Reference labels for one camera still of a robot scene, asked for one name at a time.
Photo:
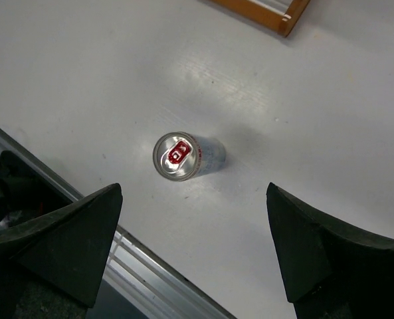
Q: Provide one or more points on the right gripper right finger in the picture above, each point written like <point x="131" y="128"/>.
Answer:
<point x="329" y="268"/>

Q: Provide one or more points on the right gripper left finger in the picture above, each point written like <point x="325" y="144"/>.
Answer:
<point x="52" y="266"/>

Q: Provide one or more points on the energy drink can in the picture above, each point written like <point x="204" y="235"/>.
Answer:
<point x="180" y="156"/>

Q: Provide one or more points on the wooden two-tier shelf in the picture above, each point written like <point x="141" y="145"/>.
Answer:
<point x="278" y="16"/>

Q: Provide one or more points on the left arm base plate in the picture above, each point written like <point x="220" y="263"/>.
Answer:
<point x="24" y="194"/>

